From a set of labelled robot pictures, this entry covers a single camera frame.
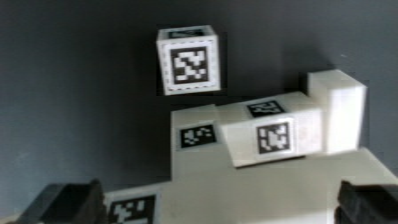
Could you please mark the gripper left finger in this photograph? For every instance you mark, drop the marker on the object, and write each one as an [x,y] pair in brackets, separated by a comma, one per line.
[68,204]

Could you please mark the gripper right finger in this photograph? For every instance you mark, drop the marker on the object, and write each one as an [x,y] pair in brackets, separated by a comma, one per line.
[368,204]

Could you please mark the white chair back part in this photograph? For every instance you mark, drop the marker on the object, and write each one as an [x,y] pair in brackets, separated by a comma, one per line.
[279,192]

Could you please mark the white tagged nut cube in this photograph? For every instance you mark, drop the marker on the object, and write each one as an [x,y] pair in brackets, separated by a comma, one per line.
[187,46]
[272,130]

